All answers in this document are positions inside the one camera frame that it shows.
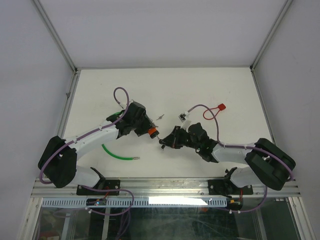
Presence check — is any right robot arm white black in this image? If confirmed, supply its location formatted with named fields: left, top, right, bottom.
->
left=159, top=123, right=296, bottom=196

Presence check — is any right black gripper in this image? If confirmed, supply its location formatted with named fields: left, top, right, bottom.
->
left=159, top=125, right=201, bottom=151

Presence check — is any red cable seal tag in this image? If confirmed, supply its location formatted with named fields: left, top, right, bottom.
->
left=202, top=103, right=227, bottom=121

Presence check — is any black-headed key pair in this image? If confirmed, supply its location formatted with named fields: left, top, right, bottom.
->
left=157, top=137, right=166, bottom=151

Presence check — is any orange black padlock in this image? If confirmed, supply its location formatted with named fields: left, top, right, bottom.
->
left=147, top=127, right=159, bottom=139

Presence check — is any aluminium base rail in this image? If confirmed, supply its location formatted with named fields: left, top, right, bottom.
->
left=31, top=177, right=301, bottom=198

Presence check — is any grey slotted cable duct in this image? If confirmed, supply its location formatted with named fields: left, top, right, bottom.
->
left=42, top=196, right=227, bottom=208

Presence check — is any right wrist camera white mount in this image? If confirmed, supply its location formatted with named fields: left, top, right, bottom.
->
left=178, top=110, right=191, bottom=131

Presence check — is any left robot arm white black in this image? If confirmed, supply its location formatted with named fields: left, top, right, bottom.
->
left=38, top=101, right=159, bottom=195

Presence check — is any green cable bike lock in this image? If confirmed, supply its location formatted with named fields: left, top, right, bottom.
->
left=101, top=111, right=141, bottom=161

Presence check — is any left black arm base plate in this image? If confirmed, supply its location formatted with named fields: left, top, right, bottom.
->
left=76, top=178, right=121, bottom=197

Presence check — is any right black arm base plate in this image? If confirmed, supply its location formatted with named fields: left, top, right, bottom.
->
left=207, top=179, right=253, bottom=198

